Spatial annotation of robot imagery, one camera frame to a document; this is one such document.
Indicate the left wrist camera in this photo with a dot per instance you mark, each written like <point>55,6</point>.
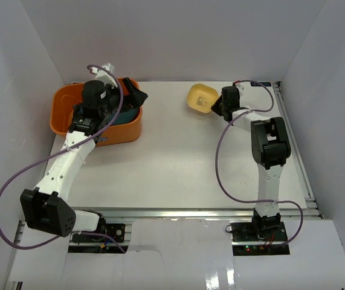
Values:
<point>104,74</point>

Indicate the yellow square bowl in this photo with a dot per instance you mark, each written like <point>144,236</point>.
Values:
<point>202,97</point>

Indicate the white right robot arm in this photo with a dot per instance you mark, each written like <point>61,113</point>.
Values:
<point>270,149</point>

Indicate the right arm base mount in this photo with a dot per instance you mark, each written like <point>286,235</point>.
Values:
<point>246,242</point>

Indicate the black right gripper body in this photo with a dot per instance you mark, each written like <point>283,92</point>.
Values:
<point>224,106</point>

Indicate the teal square plate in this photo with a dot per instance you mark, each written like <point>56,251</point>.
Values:
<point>126,117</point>

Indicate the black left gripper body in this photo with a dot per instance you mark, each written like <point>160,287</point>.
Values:
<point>127,94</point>

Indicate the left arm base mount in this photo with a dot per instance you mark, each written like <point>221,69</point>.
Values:
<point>116,231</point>

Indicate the orange plastic bin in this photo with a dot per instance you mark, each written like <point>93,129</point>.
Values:
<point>62,112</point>

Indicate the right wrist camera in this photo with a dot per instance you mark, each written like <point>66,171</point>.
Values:
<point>240,88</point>

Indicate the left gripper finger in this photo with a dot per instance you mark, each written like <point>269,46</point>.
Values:
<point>130,92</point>
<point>138,98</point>

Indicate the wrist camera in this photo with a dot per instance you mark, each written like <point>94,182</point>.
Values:
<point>104,74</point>
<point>240,88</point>

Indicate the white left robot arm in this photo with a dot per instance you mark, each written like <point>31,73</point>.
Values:
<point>45,208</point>

